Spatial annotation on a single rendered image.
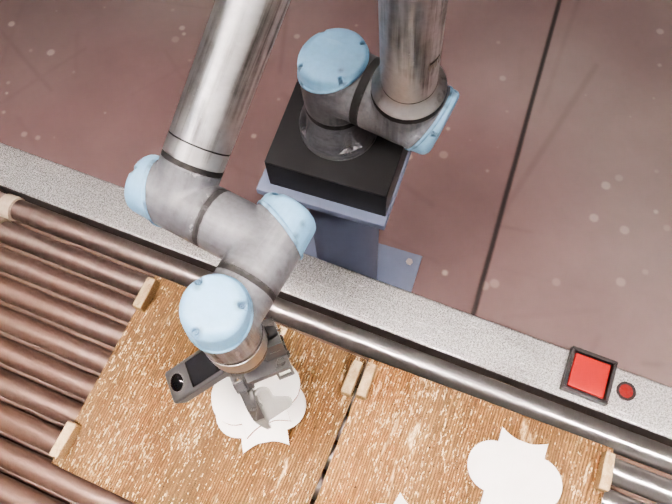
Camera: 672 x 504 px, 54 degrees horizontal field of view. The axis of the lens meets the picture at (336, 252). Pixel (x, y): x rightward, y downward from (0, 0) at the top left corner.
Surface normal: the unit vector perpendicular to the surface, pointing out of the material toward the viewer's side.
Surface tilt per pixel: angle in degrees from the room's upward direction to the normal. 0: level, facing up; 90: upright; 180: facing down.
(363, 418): 0
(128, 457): 0
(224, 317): 1
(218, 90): 41
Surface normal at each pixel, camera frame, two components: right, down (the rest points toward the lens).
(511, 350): -0.04, -0.39
